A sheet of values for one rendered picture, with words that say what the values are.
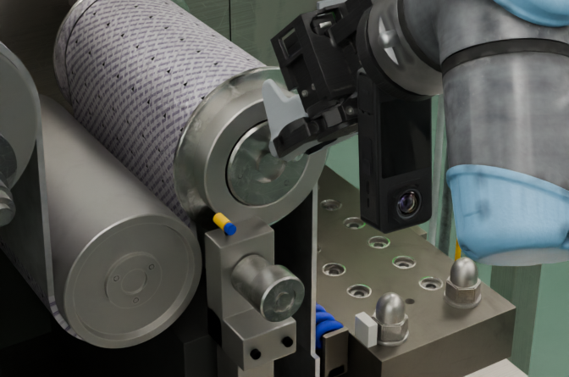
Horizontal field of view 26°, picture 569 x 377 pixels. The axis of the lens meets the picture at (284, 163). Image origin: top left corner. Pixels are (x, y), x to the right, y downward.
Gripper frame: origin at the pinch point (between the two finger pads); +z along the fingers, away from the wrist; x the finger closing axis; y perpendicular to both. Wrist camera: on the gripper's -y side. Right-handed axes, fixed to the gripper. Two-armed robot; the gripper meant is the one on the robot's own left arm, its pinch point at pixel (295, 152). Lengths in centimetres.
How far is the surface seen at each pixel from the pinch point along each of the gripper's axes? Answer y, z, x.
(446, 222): -8, 74, -60
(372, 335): -16.0, 16.2, -9.6
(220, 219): -3.0, 1.8, 7.1
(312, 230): -5.4, 11.3, -4.9
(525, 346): -32, 95, -80
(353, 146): 25, 229, -142
